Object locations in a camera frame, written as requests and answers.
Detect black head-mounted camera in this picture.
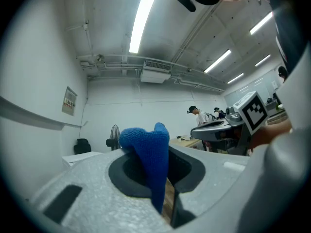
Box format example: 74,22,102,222
173,0,197,13

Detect white ceiling pipes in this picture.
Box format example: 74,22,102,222
76,53,225,93

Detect grey wall electrical panel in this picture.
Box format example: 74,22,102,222
61,86,78,117

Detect light wooden table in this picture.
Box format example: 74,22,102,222
169,135,203,150

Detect person's right forearm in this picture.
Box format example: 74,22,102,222
249,118,293,150

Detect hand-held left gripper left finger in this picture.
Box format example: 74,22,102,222
31,148,174,233

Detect blue knitted cloth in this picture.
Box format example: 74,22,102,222
119,122,171,215

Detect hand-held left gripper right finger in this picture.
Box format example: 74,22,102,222
169,143,252,229

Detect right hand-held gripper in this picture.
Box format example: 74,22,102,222
190,90,270,156

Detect black bag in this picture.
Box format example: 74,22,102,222
73,138,92,155

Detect black standing fan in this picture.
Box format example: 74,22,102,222
105,124,121,151

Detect white ceiling air conditioner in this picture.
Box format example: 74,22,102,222
140,60,173,84

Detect white box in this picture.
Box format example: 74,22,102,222
61,151,104,167

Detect long ceiling tube light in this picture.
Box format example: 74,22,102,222
128,0,157,54
255,54,271,67
227,72,244,84
250,11,274,35
204,49,232,73

